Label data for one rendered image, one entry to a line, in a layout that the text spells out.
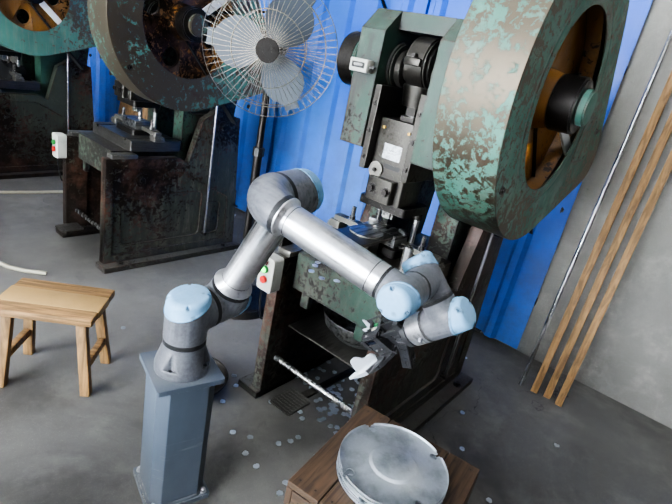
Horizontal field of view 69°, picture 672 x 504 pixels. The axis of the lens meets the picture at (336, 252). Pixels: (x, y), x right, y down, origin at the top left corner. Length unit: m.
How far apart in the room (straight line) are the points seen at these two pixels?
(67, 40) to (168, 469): 3.36
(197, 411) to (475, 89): 1.11
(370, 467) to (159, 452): 0.60
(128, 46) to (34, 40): 1.76
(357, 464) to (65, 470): 0.94
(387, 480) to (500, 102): 0.94
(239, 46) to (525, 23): 1.38
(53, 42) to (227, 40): 2.14
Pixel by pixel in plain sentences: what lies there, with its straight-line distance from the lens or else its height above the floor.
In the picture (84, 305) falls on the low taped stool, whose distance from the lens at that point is 2.01.
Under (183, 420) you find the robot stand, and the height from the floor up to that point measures 0.33.
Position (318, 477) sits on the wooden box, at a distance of 1.37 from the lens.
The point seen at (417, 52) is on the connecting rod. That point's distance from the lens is 1.70.
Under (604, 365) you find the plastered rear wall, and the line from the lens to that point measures 2.93.
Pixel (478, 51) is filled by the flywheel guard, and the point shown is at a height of 1.40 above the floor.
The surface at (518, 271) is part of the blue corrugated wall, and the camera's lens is 2.86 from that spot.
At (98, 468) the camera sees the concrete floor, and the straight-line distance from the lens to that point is 1.85.
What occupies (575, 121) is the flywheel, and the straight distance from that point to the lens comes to 1.54.
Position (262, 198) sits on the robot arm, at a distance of 1.09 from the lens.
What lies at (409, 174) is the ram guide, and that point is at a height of 1.02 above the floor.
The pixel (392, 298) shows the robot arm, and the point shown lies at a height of 0.93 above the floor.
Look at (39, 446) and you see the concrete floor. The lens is 1.95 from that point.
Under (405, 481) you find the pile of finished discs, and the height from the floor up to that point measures 0.39.
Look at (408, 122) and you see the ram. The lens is 1.73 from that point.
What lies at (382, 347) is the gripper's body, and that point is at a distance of 1.20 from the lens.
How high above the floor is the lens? 1.33
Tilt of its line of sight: 21 degrees down
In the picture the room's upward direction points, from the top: 12 degrees clockwise
